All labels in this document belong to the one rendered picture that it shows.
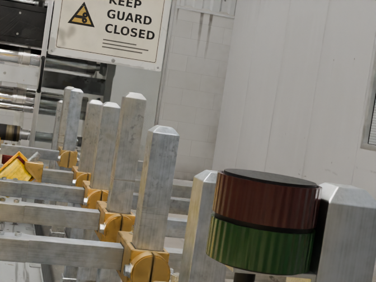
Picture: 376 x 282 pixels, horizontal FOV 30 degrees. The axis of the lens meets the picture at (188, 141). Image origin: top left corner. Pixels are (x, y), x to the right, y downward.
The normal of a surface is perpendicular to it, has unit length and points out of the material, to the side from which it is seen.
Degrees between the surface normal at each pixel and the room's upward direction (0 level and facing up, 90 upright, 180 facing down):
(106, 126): 90
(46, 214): 90
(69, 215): 90
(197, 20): 90
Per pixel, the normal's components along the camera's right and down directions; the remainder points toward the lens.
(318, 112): -0.96, -0.13
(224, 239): -0.72, -0.07
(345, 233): 0.25, 0.09
